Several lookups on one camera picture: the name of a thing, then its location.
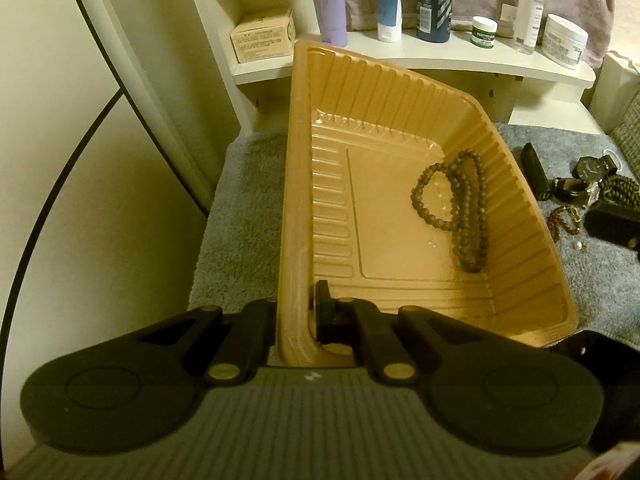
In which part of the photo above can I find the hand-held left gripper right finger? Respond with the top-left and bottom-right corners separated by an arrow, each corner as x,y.
310,280 -> 501,387

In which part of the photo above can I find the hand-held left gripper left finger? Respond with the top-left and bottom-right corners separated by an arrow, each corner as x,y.
137,299 -> 277,387

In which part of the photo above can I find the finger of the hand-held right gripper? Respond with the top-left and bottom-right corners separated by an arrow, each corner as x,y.
584,208 -> 640,257

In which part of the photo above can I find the amber bead bracelet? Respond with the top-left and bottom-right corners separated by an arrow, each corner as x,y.
546,206 -> 582,239

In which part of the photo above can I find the silver case wrist watch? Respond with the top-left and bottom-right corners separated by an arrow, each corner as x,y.
552,177 -> 602,207

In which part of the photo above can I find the tan plastic tray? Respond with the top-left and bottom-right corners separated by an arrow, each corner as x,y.
275,39 -> 581,368

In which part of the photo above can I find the brown bead necklace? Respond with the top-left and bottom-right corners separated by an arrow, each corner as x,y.
410,149 -> 490,275

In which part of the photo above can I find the black wrist watch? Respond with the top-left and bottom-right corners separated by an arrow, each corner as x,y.
574,154 -> 622,182

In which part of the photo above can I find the woven checked cushion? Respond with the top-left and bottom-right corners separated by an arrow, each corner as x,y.
611,104 -> 640,177

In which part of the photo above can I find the black tube case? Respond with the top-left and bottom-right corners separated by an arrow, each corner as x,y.
520,143 -> 554,200

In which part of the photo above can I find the grey towel mat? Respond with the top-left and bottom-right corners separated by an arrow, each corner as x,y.
187,122 -> 640,353

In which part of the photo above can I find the white cream jar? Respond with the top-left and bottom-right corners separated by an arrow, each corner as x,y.
538,13 -> 590,70

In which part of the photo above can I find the clear spray bottle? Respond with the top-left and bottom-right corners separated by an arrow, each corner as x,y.
512,0 -> 545,55

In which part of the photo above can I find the white shelf unit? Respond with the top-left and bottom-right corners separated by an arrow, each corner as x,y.
180,0 -> 598,133

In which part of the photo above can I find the small green jar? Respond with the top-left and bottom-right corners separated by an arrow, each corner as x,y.
471,16 -> 499,46

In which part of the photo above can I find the small white box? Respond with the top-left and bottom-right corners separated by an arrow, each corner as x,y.
500,2 -> 521,39

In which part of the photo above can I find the white and red packet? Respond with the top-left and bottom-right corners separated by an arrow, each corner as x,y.
585,441 -> 640,480

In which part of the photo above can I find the tan cardboard box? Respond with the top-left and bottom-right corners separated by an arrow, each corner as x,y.
230,9 -> 297,64

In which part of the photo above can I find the dark blue patterned bottle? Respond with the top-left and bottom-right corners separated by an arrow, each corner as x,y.
415,0 -> 455,44

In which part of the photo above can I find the white curved furniture panel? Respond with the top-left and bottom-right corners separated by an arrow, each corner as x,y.
0,0 -> 217,461

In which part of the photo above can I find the purple bottle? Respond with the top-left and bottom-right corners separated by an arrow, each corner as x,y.
306,0 -> 349,45

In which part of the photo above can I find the white and blue tube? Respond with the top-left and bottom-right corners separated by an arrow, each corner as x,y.
376,0 -> 404,43

